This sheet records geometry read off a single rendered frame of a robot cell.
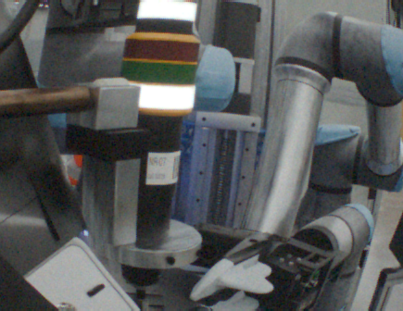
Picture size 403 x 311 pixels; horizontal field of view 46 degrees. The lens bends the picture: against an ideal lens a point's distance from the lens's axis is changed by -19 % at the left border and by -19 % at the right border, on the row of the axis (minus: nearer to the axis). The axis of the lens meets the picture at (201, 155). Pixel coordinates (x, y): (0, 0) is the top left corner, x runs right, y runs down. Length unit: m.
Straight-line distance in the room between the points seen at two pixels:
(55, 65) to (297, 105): 0.38
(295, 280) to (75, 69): 0.30
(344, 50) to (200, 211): 0.63
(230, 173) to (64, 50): 0.80
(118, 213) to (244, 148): 0.95
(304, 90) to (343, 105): 1.67
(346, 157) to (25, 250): 0.96
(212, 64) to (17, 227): 0.36
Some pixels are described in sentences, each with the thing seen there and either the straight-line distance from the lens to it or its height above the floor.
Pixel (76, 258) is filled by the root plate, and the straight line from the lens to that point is 0.29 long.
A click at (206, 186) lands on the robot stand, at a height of 1.09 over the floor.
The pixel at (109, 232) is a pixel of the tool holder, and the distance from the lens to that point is 0.30.
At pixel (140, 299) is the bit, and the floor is 1.23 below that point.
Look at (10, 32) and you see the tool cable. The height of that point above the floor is 1.40.
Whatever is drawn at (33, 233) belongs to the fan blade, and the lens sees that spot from 0.28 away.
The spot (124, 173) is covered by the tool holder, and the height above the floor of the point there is 1.32.
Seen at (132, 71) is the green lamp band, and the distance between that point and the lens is 0.30.
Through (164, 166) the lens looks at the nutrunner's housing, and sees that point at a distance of 0.31.
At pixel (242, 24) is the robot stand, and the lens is 1.22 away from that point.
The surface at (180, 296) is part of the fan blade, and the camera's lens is 0.47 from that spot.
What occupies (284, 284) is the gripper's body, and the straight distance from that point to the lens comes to 0.53.
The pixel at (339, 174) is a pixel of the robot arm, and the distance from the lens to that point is 1.18.
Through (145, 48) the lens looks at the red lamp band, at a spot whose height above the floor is 1.39.
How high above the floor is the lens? 1.39
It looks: 11 degrees down
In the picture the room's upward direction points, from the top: 6 degrees clockwise
